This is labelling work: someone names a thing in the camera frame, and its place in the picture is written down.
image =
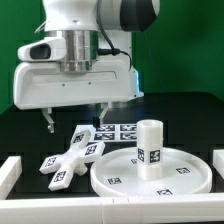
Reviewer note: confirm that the white round table top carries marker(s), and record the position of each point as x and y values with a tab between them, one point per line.
115	174

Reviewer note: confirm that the white front fence rail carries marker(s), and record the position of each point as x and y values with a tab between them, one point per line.
114	210

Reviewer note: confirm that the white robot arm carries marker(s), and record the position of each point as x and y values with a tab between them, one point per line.
85	56

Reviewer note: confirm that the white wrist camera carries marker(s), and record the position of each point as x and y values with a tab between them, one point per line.
48	49

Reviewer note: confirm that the white left fence block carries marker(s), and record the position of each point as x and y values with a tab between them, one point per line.
10	171

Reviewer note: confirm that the white right fence block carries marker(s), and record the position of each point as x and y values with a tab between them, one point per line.
218	161

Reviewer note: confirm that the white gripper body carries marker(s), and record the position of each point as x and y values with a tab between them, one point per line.
43	85

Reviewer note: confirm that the white marker tag plate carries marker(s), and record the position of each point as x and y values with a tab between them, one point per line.
111	132

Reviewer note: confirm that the white cross-shaped table base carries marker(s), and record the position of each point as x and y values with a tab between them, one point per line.
64	166

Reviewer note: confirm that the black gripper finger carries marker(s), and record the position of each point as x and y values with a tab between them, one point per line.
101	112
47	115

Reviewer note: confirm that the white fence block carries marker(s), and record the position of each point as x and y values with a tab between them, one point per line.
10	171
218	161

